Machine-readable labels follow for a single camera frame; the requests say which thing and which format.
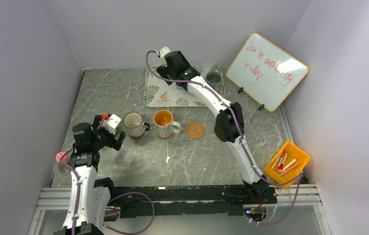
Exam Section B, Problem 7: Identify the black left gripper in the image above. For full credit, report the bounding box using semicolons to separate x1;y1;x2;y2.
90;115;125;150

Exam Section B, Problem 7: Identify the light blue mug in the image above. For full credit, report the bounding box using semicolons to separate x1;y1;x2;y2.
177;86;193;96

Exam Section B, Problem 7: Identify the smooth wooden coaster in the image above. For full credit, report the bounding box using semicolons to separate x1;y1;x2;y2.
127;132;145;139

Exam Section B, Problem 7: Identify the white mug black rim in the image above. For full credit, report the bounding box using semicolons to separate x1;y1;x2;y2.
123;112;150;135

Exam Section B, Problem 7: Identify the grey-green mug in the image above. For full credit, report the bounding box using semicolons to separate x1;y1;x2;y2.
205;71;223;86

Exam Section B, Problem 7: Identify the yellow-inside patterned mug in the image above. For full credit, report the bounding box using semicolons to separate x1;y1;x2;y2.
153;110;182;140

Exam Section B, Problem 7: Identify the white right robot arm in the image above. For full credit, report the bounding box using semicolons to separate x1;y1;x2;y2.
153;47;269;203

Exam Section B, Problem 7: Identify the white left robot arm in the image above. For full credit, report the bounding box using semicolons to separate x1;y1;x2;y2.
56;114;126;235

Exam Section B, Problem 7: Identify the leaf-patterned white tray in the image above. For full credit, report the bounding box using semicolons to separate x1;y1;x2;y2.
143;64;225;108

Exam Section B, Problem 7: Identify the pink-capped bottle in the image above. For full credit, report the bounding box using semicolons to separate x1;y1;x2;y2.
56;152;70;164

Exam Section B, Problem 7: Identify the yellow-framed whiteboard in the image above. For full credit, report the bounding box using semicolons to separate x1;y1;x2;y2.
226;32;309;112

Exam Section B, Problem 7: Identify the pale marker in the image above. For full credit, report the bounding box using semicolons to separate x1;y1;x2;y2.
270;150;285;169

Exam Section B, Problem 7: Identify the red-capped white marker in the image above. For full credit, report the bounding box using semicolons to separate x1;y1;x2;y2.
277;151;288;172

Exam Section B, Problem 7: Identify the yellow plastic bin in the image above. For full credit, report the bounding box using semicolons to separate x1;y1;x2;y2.
264;141;311;188

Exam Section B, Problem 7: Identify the orange marker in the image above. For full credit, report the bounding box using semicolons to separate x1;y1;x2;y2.
280;162;300;176

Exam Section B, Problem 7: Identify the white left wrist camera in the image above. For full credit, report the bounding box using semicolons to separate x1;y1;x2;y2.
101;113;121;135

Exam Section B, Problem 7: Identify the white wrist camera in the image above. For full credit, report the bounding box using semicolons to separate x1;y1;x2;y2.
157;45;171;59
101;113;121;135

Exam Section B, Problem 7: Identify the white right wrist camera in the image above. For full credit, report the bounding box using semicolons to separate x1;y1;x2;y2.
157;45;171;59

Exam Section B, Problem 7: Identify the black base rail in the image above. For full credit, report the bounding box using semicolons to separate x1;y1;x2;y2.
94;180;277;218

